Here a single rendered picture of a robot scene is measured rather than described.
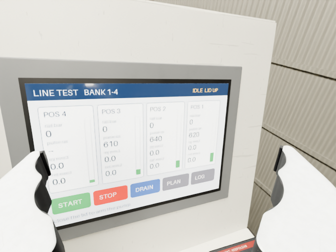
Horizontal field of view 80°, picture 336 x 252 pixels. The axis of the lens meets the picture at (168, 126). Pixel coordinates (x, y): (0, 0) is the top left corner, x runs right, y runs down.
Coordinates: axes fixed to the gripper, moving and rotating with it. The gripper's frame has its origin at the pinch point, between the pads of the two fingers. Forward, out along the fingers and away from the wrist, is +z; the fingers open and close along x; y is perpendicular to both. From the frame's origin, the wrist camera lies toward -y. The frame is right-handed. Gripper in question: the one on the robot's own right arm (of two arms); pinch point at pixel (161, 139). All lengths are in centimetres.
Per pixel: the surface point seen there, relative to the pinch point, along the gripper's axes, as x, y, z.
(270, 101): 73, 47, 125
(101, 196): -13.7, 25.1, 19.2
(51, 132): -19.8, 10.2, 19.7
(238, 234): 20, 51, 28
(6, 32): -23.2, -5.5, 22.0
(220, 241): 14, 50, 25
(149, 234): -5.1, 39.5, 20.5
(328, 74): 87, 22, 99
